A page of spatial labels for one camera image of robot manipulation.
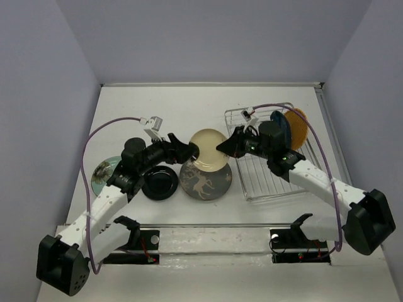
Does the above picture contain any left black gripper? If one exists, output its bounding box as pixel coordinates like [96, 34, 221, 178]
[137, 133, 197, 175]

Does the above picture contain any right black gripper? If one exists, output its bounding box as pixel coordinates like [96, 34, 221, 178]
[216, 125, 272, 160]

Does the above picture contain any cream floral ceramic plate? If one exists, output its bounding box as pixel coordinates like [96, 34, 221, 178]
[190, 128, 229, 172]

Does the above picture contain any grey reindeer snowflake plate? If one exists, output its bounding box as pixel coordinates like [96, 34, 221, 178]
[179, 162, 232, 201]

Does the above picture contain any dark blue leaf-shaped plate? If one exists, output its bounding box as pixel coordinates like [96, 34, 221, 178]
[270, 110, 292, 148]

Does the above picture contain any round woven wicker plate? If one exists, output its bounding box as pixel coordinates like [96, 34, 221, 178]
[285, 108, 309, 151]

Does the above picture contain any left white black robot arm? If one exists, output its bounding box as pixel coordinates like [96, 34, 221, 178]
[36, 133, 199, 296]

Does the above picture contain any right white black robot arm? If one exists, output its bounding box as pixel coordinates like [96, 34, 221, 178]
[168, 121, 396, 255]

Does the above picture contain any black round plate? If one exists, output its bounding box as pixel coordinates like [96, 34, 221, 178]
[142, 165, 179, 201]

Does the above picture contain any light green floral plate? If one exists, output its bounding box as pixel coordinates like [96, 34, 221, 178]
[91, 156, 121, 196]

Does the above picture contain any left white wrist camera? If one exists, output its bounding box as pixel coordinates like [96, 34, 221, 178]
[139, 116, 164, 141]

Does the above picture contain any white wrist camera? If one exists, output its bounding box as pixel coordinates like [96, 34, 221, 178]
[241, 107, 258, 132]
[139, 116, 164, 141]

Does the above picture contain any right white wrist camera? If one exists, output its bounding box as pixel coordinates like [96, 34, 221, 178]
[241, 107, 258, 132]

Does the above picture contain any metal wire dish rack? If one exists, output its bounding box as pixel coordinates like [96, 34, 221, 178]
[224, 106, 322, 191]

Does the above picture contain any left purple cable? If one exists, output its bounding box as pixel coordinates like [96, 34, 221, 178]
[80, 116, 149, 274]

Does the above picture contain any purple cable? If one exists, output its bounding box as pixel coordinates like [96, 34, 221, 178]
[80, 116, 149, 274]
[251, 103, 343, 262]

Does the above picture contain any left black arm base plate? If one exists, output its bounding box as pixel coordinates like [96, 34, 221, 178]
[103, 229, 160, 265]

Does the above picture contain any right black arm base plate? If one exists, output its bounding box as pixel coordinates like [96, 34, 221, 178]
[269, 228, 331, 264]

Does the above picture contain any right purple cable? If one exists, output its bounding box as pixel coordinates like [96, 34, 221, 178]
[251, 103, 343, 262]

